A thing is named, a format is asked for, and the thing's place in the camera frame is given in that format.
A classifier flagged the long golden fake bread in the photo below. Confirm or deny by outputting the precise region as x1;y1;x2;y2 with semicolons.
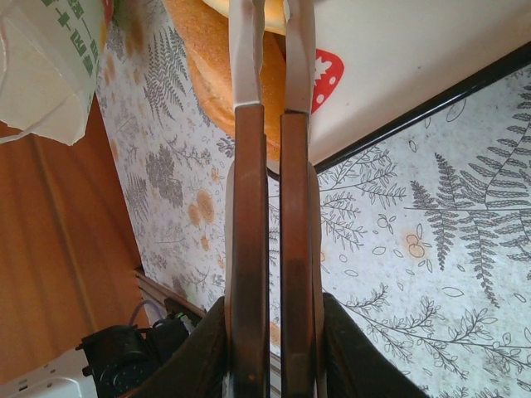
165;0;287;171

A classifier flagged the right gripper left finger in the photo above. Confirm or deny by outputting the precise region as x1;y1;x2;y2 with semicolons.
223;0;270;398

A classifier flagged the strawberry print tray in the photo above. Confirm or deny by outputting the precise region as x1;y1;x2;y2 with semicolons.
265;0;531;177

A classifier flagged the floral print tablecloth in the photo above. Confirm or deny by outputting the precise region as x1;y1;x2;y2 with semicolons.
94;7;531;398

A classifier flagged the wide aluminium base rail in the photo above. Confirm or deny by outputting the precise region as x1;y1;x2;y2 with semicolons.
133;267;208;320

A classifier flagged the white paper bag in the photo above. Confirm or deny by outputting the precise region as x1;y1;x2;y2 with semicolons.
0;0;111;146

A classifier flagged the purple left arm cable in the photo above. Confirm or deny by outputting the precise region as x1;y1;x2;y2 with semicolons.
127;298;163;329

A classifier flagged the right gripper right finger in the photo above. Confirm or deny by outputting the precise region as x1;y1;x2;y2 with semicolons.
280;0;324;398

